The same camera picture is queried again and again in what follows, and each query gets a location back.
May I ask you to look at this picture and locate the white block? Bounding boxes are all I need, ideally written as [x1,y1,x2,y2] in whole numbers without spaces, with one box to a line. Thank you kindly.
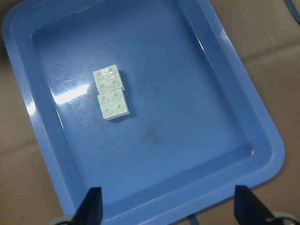
[93,65,125,94]
[97,89,129,120]

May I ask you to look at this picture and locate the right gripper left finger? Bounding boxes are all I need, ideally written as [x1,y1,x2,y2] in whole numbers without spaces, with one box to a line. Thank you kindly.
[71,187,103,225]

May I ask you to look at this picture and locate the blue plastic tray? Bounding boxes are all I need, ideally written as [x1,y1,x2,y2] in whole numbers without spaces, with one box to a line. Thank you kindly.
[1,0,285,225]

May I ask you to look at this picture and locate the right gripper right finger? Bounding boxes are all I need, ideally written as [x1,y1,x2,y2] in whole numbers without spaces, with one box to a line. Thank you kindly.
[234,185,284,225]

